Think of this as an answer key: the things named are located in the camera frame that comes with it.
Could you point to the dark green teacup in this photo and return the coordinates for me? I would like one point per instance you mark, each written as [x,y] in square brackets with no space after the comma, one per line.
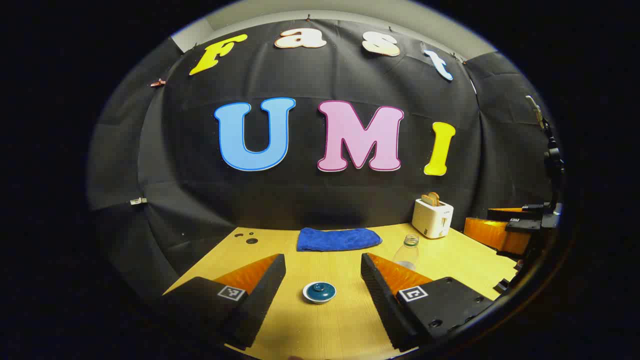
[306,296]

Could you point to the red clip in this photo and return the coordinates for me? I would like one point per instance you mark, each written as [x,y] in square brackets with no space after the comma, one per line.
[157,83]

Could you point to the toast slices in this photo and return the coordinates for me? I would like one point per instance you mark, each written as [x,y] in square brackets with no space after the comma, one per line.
[431,199]

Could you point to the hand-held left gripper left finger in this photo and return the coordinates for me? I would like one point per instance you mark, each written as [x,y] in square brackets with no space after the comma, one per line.
[262,292]

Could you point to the white toaster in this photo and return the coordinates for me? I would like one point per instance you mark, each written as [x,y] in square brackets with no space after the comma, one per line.
[431,220]

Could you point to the silver metal clip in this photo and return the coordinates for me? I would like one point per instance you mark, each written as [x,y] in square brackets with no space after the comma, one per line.
[138,201]

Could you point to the black tripod stand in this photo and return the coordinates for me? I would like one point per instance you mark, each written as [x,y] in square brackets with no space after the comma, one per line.
[553,160]

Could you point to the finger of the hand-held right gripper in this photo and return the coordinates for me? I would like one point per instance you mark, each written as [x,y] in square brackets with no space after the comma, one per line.
[510,213]
[492,234]

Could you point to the black backdrop cloth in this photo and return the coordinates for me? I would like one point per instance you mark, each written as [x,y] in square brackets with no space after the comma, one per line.
[310,195]

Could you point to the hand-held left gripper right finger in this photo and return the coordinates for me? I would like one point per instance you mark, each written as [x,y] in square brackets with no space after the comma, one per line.
[380,295]

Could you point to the clear plastic water bottle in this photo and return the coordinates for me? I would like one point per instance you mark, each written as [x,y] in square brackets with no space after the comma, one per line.
[407,252]

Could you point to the blue towel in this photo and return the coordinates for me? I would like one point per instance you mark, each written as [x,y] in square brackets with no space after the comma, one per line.
[337,240]

